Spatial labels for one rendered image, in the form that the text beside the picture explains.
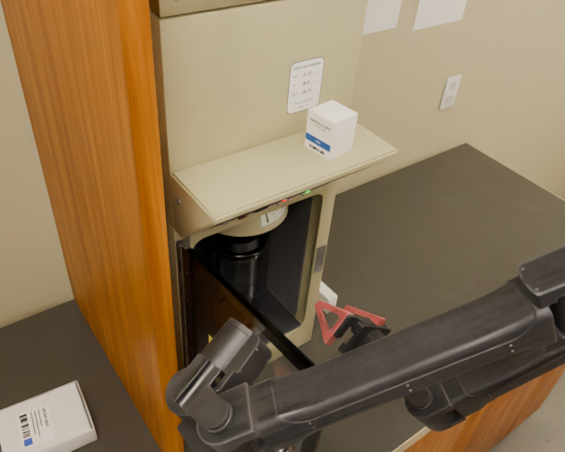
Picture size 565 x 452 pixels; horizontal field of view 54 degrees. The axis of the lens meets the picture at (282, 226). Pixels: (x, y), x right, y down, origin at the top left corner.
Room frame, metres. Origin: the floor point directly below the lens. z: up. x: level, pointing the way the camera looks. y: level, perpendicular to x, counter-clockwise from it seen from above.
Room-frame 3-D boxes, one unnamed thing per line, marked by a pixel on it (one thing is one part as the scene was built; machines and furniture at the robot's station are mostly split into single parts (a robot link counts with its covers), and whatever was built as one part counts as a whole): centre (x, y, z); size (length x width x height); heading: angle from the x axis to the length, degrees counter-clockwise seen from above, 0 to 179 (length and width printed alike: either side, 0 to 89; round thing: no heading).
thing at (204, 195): (0.66, 0.00, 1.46); 0.32 x 0.12 x 0.10; 130
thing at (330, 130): (0.70, -0.06, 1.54); 0.05 x 0.05 x 0.06; 47
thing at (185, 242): (0.60, 0.14, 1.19); 0.03 x 0.02 x 0.39; 130
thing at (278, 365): (0.48, 0.03, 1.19); 0.30 x 0.01 x 0.40; 44
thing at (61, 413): (0.52, 0.41, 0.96); 0.16 x 0.12 x 0.04; 125
